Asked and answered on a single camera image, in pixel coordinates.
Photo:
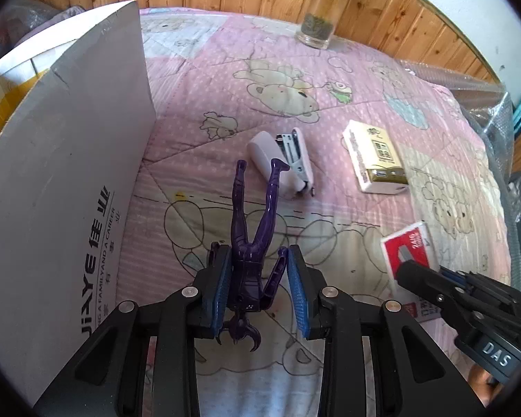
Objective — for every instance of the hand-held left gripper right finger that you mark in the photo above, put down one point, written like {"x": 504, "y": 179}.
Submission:
{"x": 297, "y": 291}

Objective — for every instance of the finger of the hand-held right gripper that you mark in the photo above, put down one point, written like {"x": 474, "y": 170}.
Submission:
{"x": 425, "y": 284}
{"x": 453, "y": 274}

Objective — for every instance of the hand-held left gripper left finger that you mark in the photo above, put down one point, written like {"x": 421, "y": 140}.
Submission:
{"x": 219, "y": 291}

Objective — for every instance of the purple action figure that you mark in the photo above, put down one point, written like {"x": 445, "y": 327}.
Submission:
{"x": 247, "y": 269}

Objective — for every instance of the red and white small box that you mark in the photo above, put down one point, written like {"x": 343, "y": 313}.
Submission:
{"x": 408, "y": 247}

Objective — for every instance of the white cardboard box yellow tape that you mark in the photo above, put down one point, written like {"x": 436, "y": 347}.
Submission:
{"x": 47, "y": 182}

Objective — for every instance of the person's right hand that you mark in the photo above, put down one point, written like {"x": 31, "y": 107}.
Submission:
{"x": 482, "y": 384}

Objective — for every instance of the white stapler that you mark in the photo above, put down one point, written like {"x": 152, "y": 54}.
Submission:
{"x": 282, "y": 160}

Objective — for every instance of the cream and gold small box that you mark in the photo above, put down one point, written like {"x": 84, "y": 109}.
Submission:
{"x": 375, "y": 160}

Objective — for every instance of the pink printed quilt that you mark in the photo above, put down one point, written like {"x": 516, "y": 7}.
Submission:
{"x": 330, "y": 95}

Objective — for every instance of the glass bottle metal lid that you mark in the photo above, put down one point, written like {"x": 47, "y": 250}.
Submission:
{"x": 321, "y": 13}

